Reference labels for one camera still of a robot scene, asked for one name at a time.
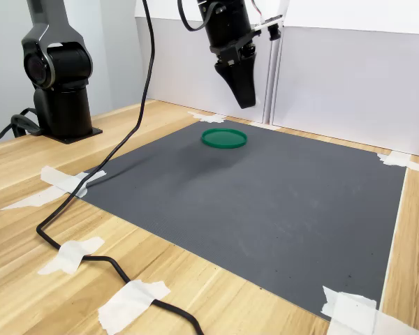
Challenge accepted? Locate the round green lid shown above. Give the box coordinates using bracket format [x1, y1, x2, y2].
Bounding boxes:
[200, 128, 248, 150]

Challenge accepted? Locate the white tape piece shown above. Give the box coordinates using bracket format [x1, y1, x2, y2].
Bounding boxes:
[40, 165, 108, 199]
[37, 236, 105, 276]
[97, 279, 171, 335]
[247, 121, 282, 132]
[0, 186, 66, 212]
[188, 110, 227, 124]
[321, 285, 419, 335]
[376, 150, 419, 175]

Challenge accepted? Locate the white partition panel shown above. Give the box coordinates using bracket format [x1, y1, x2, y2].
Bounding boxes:
[270, 0, 419, 160]
[135, 15, 272, 124]

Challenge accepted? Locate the dark grey mat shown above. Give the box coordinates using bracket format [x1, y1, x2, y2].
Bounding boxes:
[80, 118, 408, 321]

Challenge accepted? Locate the white tape strip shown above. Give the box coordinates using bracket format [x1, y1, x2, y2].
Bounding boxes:
[378, 166, 408, 311]

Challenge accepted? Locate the small camera box circuit board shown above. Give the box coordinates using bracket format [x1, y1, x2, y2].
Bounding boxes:
[253, 13, 284, 42]

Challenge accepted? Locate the short black cable loop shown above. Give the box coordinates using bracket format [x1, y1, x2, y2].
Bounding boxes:
[177, 0, 228, 33]

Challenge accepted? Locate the long black camera cable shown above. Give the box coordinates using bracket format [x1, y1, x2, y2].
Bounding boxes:
[36, 0, 205, 335]

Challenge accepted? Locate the black braided base cable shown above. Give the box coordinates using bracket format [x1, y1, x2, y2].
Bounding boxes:
[0, 107, 45, 154]

